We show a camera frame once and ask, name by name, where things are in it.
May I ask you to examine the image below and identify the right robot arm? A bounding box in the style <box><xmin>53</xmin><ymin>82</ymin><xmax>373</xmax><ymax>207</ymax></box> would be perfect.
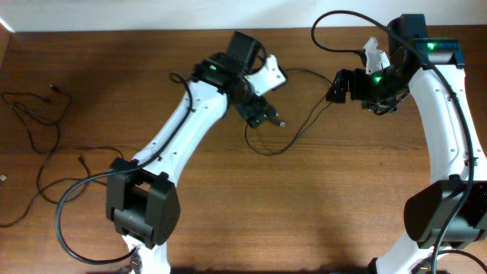
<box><xmin>326</xmin><ymin>14</ymin><xmax>486</xmax><ymax>273</ymax></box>

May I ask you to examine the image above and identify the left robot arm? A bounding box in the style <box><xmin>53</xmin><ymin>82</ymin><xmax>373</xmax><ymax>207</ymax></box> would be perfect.
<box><xmin>106</xmin><ymin>31</ymin><xmax>287</xmax><ymax>273</ymax></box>

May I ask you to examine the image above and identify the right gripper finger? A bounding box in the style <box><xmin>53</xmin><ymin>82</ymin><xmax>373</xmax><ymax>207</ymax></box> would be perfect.
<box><xmin>361</xmin><ymin>98</ymin><xmax>399</xmax><ymax>115</ymax></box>
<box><xmin>325</xmin><ymin>69</ymin><xmax>352</xmax><ymax>104</ymax></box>

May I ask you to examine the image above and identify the black USB cable long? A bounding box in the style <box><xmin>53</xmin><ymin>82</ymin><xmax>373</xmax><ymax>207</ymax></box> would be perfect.
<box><xmin>243</xmin><ymin>67</ymin><xmax>336</xmax><ymax>157</ymax></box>

